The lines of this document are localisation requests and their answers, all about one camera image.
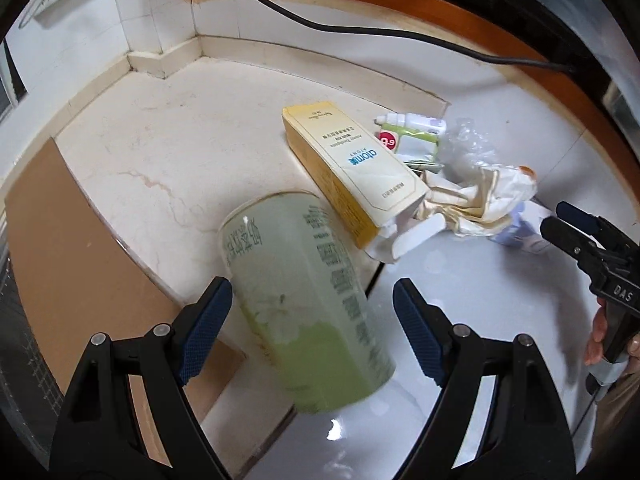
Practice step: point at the brown cardboard sheet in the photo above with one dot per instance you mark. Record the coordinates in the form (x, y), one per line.
(75, 260)

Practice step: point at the green paper cup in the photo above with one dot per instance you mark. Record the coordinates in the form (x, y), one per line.
(300, 310)

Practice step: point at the translucent plastic sheet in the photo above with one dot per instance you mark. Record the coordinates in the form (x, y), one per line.
(575, 5)

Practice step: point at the small white dropper bottle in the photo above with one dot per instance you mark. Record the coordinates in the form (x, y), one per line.
(415, 122)

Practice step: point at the clear plastic wrap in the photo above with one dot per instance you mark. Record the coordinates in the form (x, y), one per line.
(465, 145)

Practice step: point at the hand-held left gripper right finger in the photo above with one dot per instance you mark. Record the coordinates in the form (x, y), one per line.
(417, 330)

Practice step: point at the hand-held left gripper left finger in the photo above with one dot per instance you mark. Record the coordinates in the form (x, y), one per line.
(205, 330)

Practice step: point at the crumpled cream paper bag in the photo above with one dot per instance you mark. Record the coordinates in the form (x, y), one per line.
(480, 195)

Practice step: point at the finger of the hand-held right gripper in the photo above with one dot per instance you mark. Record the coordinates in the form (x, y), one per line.
(560, 232)
(575, 212)

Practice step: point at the brown wooden window frame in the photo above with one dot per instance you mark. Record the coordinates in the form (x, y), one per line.
(500, 30)

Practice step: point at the yellow white carton box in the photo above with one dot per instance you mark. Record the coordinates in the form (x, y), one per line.
(340, 160)

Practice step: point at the white green small carton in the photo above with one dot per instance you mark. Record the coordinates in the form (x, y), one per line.
(420, 147)

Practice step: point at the person's right hand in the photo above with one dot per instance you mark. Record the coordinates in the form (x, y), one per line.
(596, 340)

